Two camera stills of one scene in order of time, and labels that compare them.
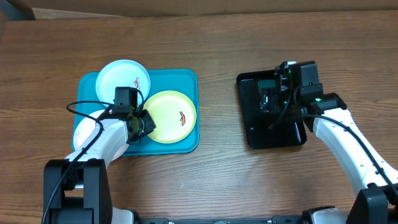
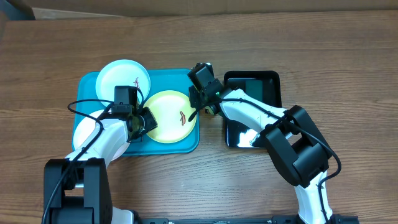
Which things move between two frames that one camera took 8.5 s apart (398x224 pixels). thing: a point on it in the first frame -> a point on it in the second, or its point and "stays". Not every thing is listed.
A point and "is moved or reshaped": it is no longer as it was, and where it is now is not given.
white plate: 84,127 stays
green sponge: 266,83 -> 254,89
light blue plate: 122,73 stays
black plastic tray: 267,129 is moved or reshaped
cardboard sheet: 64,9 stays
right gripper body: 277,101 -> 197,98
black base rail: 275,219 stays
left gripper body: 145,125 stays
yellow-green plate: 174,114 stays
